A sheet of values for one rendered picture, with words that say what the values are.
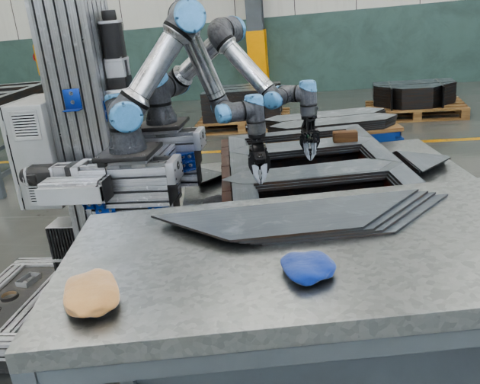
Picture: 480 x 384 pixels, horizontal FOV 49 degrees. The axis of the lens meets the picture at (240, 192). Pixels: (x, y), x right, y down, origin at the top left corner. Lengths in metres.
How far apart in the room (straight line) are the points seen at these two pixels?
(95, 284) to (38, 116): 1.44
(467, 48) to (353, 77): 1.85
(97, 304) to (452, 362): 1.19
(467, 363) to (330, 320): 1.00
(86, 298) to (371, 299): 0.50
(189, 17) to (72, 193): 0.79
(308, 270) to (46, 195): 1.37
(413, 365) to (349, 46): 7.87
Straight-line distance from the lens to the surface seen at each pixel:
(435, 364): 1.80
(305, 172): 2.25
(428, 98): 6.85
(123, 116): 1.92
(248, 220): 1.22
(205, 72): 2.11
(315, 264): 0.99
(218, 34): 2.32
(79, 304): 0.97
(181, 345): 0.89
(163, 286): 1.03
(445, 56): 9.54
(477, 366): 1.86
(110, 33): 2.31
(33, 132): 2.39
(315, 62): 9.30
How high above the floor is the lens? 1.55
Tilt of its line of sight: 20 degrees down
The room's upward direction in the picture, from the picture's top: 5 degrees counter-clockwise
